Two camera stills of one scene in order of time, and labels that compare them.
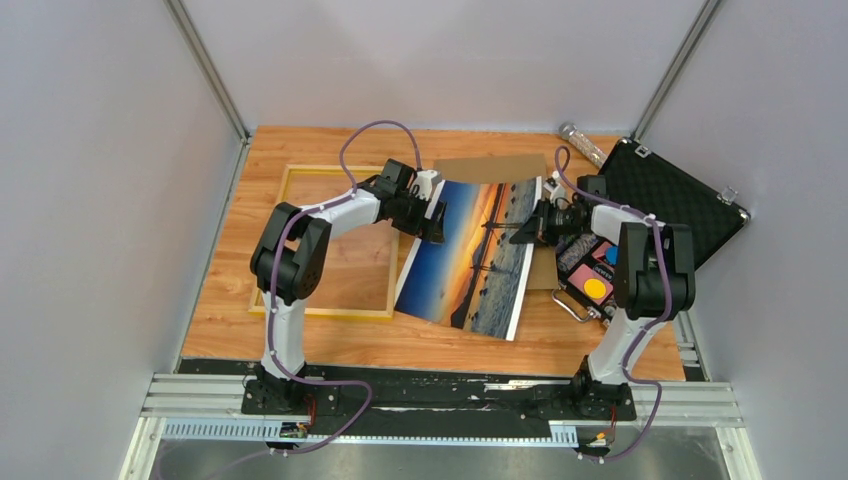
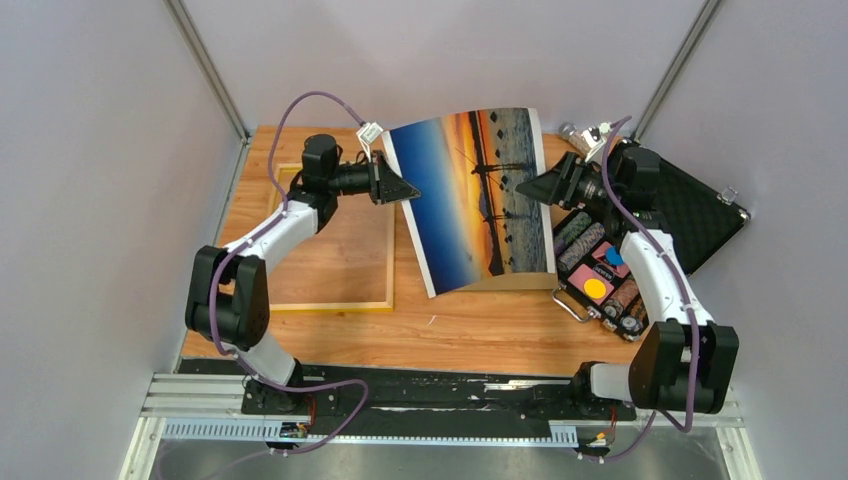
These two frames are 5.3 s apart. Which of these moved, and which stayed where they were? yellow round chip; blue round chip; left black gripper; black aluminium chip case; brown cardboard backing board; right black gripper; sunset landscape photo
Moved: left black gripper; right black gripper; sunset landscape photo; brown cardboard backing board
Stayed: yellow round chip; blue round chip; black aluminium chip case
